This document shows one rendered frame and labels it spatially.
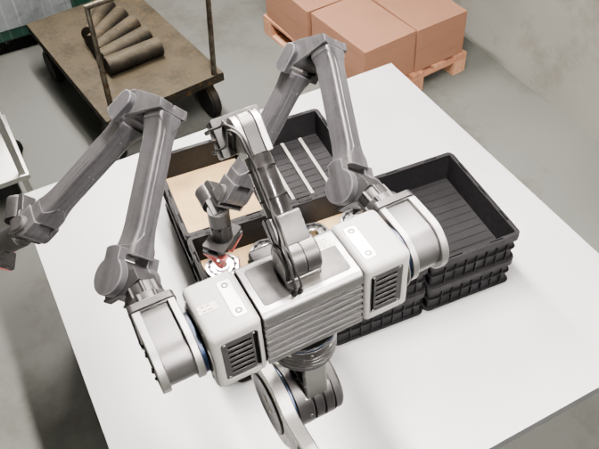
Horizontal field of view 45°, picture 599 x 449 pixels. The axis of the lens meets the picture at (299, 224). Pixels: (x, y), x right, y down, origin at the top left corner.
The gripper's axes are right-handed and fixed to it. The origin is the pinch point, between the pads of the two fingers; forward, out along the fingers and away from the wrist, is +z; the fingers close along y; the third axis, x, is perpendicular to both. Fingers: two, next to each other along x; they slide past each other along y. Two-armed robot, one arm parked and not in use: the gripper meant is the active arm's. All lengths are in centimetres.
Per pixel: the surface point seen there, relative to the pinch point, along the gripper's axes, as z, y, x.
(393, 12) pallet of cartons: 63, -233, -26
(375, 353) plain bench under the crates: 29, -5, 44
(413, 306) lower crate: 23, -21, 49
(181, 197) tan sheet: 18.5, -30.0, -34.4
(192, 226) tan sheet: 18.2, -19.8, -24.1
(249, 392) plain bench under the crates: 29.8, 20.4, 15.1
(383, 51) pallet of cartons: 67, -201, -21
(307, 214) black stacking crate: 12.6, -34.2, 9.4
